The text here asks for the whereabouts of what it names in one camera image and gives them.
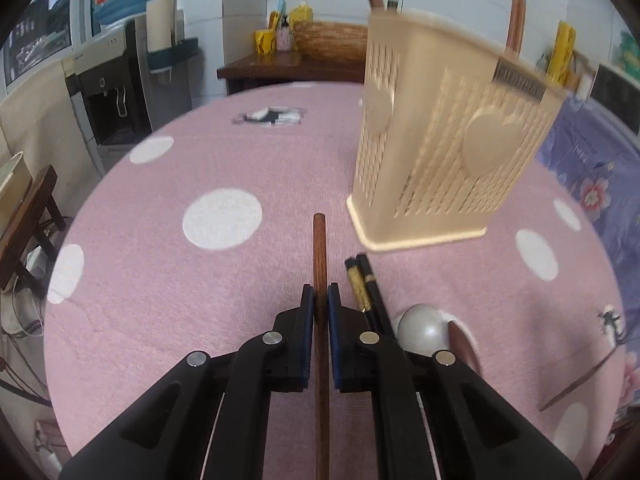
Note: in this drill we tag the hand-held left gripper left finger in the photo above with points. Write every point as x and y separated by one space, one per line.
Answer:
300 350

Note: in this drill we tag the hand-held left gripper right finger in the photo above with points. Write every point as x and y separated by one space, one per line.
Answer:
342 350

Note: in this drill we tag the beige perforated utensil holder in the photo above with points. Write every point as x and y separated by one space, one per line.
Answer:
440 160

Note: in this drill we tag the pale grey spoon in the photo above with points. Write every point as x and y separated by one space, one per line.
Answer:
422 330

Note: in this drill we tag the pink polka-dot tablecloth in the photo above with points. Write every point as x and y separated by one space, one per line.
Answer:
200 285

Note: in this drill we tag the dark wooden counter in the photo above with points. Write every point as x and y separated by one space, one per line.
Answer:
270 67

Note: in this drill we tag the dark wooden chair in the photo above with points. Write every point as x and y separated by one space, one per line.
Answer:
30 220

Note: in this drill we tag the woven brown washbasin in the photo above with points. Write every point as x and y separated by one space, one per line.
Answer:
330 42

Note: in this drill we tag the yellow cup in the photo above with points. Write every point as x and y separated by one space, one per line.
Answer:
265 42

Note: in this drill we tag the pink spotted pump bottle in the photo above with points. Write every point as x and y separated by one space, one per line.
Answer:
284 37

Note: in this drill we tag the purple floral cloth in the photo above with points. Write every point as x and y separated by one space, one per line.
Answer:
595 160

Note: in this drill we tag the grey water dispenser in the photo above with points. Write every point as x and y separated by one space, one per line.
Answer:
110 90

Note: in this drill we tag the cream cooking pot with lid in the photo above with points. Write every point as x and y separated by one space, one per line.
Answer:
10 185

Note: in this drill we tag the blue toothbrush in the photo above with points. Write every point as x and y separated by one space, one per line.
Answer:
277 12

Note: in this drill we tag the yellow soap pump bottle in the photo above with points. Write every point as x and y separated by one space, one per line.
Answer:
301 10

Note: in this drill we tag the short yellow roll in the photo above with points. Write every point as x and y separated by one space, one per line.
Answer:
561 52

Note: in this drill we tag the white microwave oven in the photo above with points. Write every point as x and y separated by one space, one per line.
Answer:
617 95

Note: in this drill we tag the aluminium sliding window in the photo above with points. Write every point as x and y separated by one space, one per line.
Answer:
40 35

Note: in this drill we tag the stacked green cans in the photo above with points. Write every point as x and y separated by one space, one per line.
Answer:
631 50

